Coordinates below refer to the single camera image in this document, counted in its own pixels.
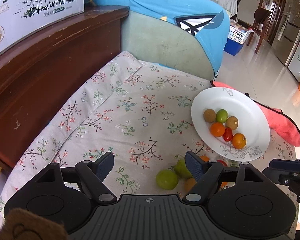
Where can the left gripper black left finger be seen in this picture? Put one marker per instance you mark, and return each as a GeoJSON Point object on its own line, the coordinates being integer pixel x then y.
{"type": "Point", "coordinates": [92, 175]}

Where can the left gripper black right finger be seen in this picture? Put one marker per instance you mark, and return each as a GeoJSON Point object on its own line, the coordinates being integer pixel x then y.
{"type": "Point", "coordinates": [206, 175]}

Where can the finger of the black right gripper marked das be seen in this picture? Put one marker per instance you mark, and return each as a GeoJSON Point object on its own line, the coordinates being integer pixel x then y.
{"type": "Point", "coordinates": [285, 172]}

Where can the small orange mandarin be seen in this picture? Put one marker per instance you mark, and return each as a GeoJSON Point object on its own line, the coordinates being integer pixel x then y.
{"type": "Point", "coordinates": [204, 158]}

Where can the red tomato near gripper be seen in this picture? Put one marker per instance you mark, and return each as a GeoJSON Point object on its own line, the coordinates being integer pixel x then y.
{"type": "Point", "coordinates": [222, 162]}

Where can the orange mandarin under finger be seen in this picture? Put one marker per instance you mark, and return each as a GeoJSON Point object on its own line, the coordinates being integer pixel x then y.
{"type": "Point", "coordinates": [189, 184]}

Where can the red cherry tomato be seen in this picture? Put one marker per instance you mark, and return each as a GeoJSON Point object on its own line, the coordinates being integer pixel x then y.
{"type": "Point", "coordinates": [227, 136]}

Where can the orange mandarin left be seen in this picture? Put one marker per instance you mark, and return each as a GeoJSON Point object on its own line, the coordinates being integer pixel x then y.
{"type": "Point", "coordinates": [217, 129]}

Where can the orange mandarin right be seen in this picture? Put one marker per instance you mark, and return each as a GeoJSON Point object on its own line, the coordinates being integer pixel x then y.
{"type": "Point", "coordinates": [239, 141]}

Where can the pink fleece cloth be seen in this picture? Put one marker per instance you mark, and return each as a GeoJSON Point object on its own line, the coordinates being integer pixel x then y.
{"type": "Point", "coordinates": [282, 124]}

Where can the brown kiwi right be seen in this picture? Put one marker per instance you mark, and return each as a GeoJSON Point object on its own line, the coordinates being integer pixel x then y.
{"type": "Point", "coordinates": [232, 123]}

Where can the brown kiwi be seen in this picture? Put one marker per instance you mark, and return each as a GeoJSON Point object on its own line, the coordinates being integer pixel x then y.
{"type": "Point", "coordinates": [209, 115]}
{"type": "Point", "coordinates": [232, 123]}

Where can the brown kiwi left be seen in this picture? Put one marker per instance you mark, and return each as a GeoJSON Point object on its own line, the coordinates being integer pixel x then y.
{"type": "Point", "coordinates": [209, 115]}

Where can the green lime on plate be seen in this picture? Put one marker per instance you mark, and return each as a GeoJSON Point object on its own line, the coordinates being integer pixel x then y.
{"type": "Point", "coordinates": [221, 116]}

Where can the white ceramic plate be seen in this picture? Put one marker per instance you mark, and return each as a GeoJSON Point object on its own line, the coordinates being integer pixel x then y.
{"type": "Point", "coordinates": [252, 123]}

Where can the floral tablecloth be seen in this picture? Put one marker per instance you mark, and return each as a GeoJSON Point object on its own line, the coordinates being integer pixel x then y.
{"type": "Point", "coordinates": [139, 111]}

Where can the brown plush glove cuff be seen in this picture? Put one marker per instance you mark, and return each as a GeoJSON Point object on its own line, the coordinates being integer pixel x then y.
{"type": "Point", "coordinates": [22, 224]}

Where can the blue plastic storage bin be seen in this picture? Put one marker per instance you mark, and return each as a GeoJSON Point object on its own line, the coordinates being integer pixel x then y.
{"type": "Point", "coordinates": [232, 47]}

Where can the green sofa armrest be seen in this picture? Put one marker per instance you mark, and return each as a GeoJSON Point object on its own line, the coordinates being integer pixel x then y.
{"type": "Point", "coordinates": [157, 41]}

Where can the white lattice basket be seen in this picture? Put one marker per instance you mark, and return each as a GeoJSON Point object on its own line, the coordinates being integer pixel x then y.
{"type": "Point", "coordinates": [238, 33]}

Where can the silver refrigerator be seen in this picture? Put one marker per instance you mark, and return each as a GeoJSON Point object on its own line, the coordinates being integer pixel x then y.
{"type": "Point", "coordinates": [286, 39]}

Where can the blue printed blanket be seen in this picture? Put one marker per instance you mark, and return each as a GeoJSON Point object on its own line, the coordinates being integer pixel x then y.
{"type": "Point", "coordinates": [205, 20]}

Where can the dark wooden chair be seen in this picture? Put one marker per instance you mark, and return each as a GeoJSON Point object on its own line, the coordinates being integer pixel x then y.
{"type": "Point", "coordinates": [259, 27]}

